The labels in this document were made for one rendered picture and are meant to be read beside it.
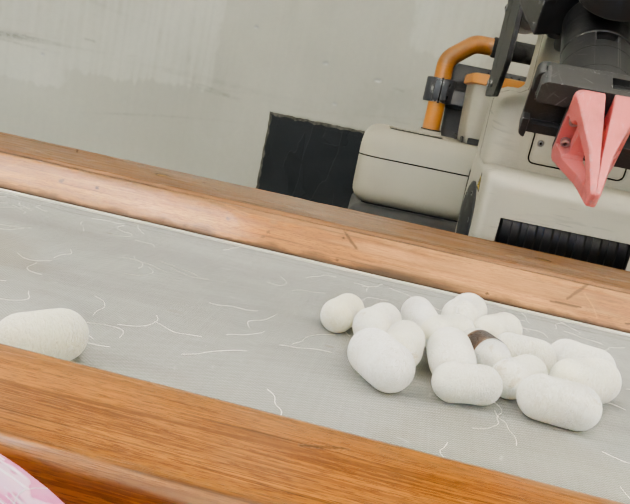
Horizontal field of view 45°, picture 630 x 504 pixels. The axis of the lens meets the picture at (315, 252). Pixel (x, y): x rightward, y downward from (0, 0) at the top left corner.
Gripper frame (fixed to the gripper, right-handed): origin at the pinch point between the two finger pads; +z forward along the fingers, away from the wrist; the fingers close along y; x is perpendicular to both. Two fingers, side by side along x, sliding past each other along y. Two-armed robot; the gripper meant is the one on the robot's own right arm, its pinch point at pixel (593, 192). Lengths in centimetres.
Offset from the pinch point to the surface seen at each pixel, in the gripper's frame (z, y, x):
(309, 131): -128, -48, 125
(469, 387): 23.1, -8.0, -10.5
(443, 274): 7.1, -8.9, 3.5
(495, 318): 15.9, -6.4, -5.3
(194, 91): -131, -86, 120
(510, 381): 21.7, -6.1, -9.3
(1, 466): 34.6, -18.8, -23.2
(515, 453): 26.1, -6.1, -11.6
